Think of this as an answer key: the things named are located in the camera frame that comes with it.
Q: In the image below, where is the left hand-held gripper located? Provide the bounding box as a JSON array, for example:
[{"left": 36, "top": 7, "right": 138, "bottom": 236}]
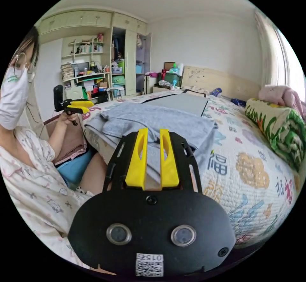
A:
[{"left": 61, "top": 99, "right": 95, "bottom": 126}]

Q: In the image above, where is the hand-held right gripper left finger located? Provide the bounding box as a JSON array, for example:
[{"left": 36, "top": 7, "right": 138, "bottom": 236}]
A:
[{"left": 125, "top": 128, "right": 149, "bottom": 191}]

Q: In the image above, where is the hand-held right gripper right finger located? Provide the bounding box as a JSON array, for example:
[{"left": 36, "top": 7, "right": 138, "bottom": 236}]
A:
[{"left": 159, "top": 129, "right": 180, "bottom": 191}]

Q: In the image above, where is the person's left forearm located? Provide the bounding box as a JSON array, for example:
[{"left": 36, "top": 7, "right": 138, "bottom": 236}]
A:
[{"left": 47, "top": 124, "right": 68, "bottom": 156}]

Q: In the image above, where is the gray hoodie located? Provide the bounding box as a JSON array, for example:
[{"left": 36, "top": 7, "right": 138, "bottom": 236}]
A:
[{"left": 84, "top": 101, "right": 218, "bottom": 185}]

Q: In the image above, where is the person's left hand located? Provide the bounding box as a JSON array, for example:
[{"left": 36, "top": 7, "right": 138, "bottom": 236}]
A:
[{"left": 56, "top": 114, "right": 79, "bottom": 130}]

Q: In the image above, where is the shelf with books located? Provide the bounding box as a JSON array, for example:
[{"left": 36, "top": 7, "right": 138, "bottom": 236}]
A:
[{"left": 60, "top": 33, "right": 112, "bottom": 105}]

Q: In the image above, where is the pile of clothes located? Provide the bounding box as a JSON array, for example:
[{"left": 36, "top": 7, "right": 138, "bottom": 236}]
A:
[{"left": 44, "top": 117, "right": 94, "bottom": 185}]

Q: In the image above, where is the flat gray board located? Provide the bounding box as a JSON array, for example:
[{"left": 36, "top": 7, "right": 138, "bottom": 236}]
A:
[{"left": 141, "top": 89, "right": 209, "bottom": 117}]

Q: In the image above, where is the light green wardrobe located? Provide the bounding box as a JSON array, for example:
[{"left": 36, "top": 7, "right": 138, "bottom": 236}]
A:
[{"left": 38, "top": 10, "right": 152, "bottom": 97}]

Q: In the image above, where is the bed with printed quilt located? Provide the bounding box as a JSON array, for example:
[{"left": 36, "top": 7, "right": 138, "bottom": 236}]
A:
[{"left": 43, "top": 65, "right": 306, "bottom": 249}]

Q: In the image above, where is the green storage box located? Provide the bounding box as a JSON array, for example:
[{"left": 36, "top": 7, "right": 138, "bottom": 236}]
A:
[{"left": 157, "top": 71, "right": 184, "bottom": 88}]

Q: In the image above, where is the person's body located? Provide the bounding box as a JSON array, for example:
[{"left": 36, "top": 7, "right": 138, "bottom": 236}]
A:
[{"left": 0, "top": 25, "right": 108, "bottom": 271}]

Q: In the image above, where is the rolled green floral blanket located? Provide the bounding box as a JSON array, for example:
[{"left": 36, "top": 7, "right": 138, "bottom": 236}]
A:
[{"left": 244, "top": 98, "right": 306, "bottom": 173}]

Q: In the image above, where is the pink blanket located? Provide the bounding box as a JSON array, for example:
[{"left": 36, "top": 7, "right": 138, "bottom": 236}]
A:
[{"left": 258, "top": 85, "right": 306, "bottom": 120}]

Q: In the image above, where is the white curtain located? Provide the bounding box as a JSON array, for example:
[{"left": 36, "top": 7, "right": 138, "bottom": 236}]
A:
[{"left": 253, "top": 9, "right": 287, "bottom": 89}]

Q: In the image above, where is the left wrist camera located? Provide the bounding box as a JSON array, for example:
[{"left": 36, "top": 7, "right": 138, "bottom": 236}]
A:
[{"left": 53, "top": 85, "right": 64, "bottom": 112}]

